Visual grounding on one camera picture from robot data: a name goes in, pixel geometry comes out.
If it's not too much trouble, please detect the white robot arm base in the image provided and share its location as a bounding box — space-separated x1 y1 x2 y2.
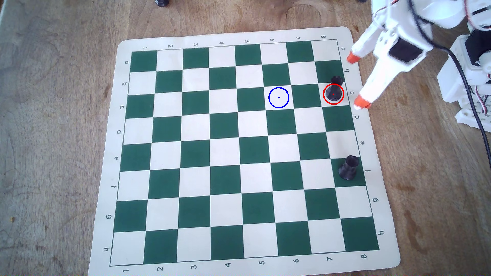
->
437 34 491 133

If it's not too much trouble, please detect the black chess pawn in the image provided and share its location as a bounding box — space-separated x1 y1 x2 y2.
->
325 75 344 103

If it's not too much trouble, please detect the white gripper, black motor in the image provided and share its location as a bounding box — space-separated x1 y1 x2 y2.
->
347 15 434 109

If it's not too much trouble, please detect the black chess rook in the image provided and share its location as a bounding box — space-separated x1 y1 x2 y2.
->
338 155 360 181

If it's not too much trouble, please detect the thick black cable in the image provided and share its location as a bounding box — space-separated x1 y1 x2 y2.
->
407 0 491 169

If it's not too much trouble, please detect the green and white chess mat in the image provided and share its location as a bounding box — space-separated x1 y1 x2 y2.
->
87 26 401 276

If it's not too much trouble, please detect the thin servo wire bundle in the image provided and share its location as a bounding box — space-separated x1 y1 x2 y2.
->
474 84 491 116

